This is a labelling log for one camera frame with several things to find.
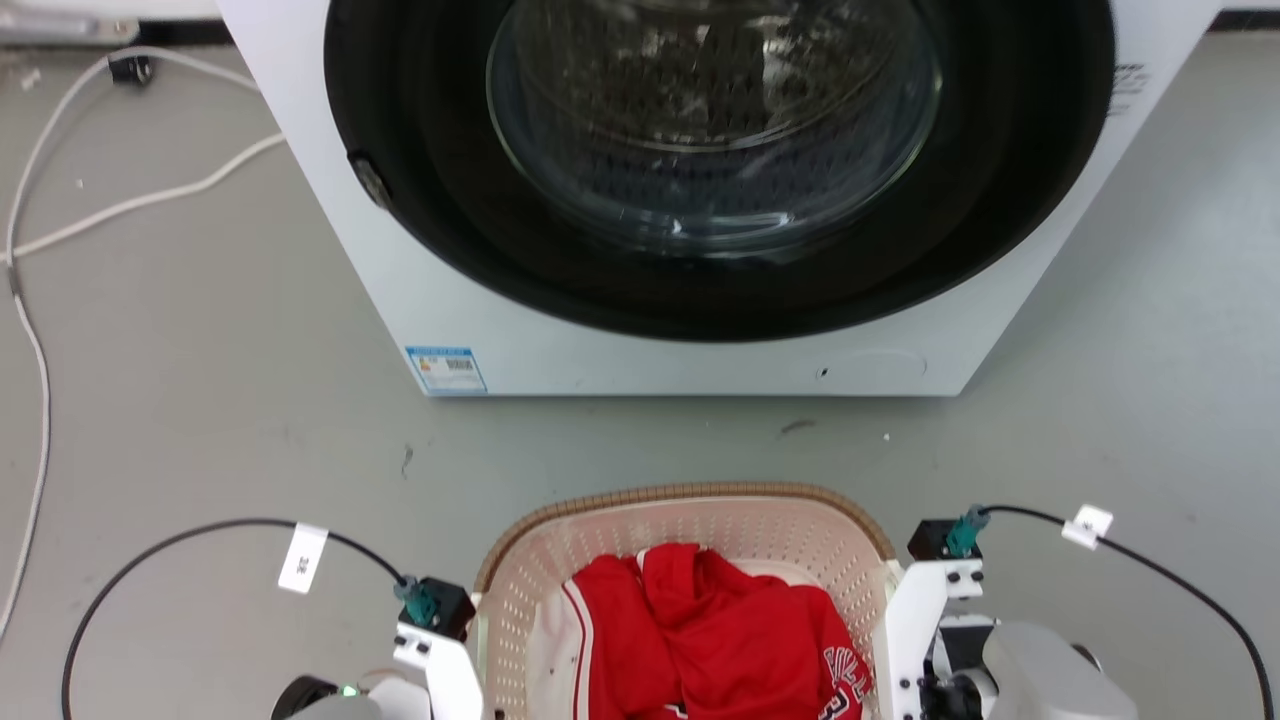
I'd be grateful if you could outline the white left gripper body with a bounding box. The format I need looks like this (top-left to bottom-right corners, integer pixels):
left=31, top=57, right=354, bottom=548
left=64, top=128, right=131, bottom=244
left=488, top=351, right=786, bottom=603
left=393, top=622, right=487, bottom=720

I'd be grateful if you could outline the white garment with red stripe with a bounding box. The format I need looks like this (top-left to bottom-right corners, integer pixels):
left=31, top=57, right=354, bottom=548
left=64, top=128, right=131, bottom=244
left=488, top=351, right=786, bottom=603
left=525, top=578, right=601, bottom=720

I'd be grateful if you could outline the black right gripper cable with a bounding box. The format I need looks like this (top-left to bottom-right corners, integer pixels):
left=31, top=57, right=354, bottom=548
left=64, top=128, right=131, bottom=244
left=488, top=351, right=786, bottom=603
left=945, top=505, right=1277, bottom=720

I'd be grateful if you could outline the small white cable tag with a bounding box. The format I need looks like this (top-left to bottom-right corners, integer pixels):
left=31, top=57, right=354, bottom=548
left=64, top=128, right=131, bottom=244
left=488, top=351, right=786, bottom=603
left=1061, top=504, right=1115, bottom=550

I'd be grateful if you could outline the thick white floor cable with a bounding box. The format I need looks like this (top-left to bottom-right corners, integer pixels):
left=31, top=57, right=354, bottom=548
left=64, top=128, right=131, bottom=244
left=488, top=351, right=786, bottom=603
left=5, top=132, right=288, bottom=263

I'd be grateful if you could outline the red sports jersey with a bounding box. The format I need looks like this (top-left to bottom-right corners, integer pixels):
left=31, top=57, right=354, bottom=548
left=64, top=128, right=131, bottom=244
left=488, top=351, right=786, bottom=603
left=570, top=543, right=874, bottom=720

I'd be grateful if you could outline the beige perforated laundry basket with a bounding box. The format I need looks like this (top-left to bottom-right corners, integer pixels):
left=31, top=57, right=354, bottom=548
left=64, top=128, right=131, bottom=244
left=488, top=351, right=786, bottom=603
left=472, top=483, right=898, bottom=720

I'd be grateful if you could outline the blue energy label sticker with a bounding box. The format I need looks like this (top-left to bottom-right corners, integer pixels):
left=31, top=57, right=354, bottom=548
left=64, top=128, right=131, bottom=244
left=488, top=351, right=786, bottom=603
left=405, top=346, right=489, bottom=395

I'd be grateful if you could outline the long white cable tag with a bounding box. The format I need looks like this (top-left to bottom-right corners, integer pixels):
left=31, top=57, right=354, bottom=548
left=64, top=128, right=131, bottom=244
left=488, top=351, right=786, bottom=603
left=277, top=522, right=330, bottom=595

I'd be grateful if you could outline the white front-load washing machine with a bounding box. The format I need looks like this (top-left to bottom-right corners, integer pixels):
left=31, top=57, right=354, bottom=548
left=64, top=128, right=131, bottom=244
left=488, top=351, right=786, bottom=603
left=217, top=0, right=1223, bottom=398

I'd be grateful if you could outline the black round washer door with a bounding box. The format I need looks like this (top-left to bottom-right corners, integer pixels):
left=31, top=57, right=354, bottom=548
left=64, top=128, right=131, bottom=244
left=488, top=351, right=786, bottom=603
left=323, top=0, right=1117, bottom=343

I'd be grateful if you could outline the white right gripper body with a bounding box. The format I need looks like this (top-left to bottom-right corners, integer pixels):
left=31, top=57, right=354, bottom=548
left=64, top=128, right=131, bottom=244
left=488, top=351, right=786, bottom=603
left=873, top=560, right=987, bottom=720

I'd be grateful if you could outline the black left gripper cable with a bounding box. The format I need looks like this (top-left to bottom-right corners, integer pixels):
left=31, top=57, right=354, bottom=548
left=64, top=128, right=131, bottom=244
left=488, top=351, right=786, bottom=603
left=61, top=518, right=439, bottom=720

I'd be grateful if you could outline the thin white floor cable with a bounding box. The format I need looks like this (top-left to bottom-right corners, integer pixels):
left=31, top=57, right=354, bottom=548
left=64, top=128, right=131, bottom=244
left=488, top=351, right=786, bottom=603
left=0, top=45, right=263, bottom=643

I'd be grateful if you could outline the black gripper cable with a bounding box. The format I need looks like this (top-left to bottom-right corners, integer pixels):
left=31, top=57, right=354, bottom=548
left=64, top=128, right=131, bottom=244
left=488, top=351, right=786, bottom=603
left=945, top=505, right=1277, bottom=720
left=61, top=518, right=439, bottom=720

